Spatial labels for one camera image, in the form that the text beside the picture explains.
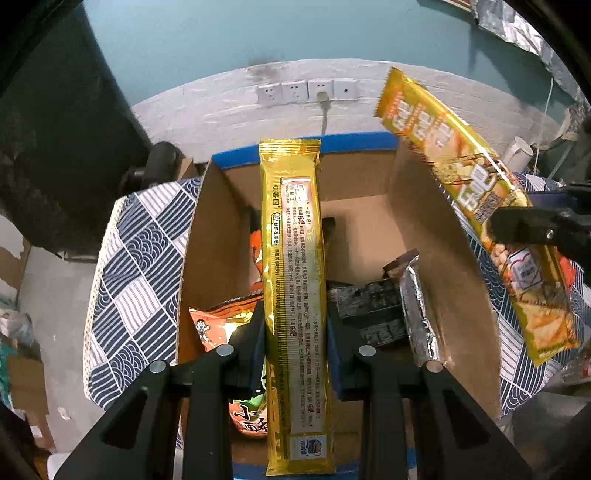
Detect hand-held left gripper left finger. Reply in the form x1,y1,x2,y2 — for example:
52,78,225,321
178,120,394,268
53,302,269,480

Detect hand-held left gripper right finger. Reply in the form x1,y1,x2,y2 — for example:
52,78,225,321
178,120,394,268
325,314,534,480

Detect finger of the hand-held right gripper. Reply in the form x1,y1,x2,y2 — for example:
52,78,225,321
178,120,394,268
526,182,591,208
489,207,591,273

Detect orange snack packet green figure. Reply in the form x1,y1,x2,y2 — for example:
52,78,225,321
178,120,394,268
188,295,269,446

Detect black snack packet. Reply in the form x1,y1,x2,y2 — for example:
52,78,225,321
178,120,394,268
327,279,409,348

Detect gold long snack packet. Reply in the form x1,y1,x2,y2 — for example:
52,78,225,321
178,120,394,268
259,138,337,477
374,67,581,367

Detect large orange snack packet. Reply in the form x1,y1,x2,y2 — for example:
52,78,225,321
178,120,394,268
249,230,265,298

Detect silver foil snack packet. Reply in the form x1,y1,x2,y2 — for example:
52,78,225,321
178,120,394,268
398,251,451,367

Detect dark brown snack packet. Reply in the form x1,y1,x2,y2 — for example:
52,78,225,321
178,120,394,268
381,249,420,280

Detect blue cardboard box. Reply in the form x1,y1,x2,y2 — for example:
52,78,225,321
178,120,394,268
175,131,504,480

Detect white kettle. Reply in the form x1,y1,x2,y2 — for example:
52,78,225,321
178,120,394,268
503,136,532,174

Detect navy white patterned tablecloth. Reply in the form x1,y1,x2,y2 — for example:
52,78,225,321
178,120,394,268
83,171,591,444

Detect silver foil curtain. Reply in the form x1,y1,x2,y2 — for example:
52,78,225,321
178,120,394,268
471,0,587,102

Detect brown cardboard box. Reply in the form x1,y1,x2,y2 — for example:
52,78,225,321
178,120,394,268
0,244,31,305
4,353,51,450

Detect black cloth cover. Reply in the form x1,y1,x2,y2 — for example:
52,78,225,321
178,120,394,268
0,4,153,259

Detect white cable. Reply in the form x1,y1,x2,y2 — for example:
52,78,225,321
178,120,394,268
531,76,555,153

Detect grey plug cable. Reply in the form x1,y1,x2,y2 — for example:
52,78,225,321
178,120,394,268
316,91,332,139

